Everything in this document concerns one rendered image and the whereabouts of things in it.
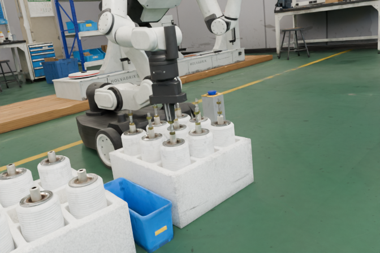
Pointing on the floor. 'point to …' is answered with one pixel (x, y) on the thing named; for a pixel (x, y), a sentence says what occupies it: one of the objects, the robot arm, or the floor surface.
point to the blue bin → (145, 213)
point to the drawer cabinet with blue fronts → (36, 55)
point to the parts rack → (74, 16)
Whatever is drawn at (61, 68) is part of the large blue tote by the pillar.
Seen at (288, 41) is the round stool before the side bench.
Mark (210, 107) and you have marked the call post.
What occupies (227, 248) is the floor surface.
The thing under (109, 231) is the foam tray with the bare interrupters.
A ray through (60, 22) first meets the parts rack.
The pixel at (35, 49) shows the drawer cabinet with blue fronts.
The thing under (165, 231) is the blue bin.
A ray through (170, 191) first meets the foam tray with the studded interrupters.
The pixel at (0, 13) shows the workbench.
